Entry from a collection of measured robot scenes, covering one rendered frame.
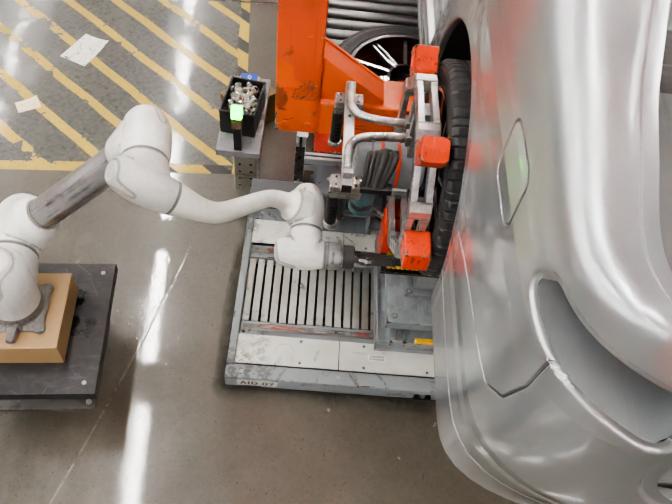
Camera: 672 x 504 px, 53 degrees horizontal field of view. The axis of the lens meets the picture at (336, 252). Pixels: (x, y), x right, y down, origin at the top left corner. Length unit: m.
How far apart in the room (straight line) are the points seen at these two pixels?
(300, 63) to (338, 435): 1.33
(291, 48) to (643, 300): 1.64
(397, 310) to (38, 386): 1.25
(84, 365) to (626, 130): 1.81
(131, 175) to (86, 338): 0.78
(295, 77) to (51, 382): 1.30
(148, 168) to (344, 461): 1.27
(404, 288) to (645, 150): 1.59
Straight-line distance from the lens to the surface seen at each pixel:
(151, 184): 1.82
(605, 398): 1.17
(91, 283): 2.53
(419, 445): 2.57
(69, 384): 2.36
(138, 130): 1.91
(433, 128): 1.85
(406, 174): 2.04
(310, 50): 2.37
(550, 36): 1.30
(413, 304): 2.56
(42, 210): 2.22
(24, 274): 2.21
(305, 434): 2.53
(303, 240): 2.08
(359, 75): 2.52
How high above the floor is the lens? 2.38
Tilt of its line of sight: 55 degrees down
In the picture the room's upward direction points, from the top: 9 degrees clockwise
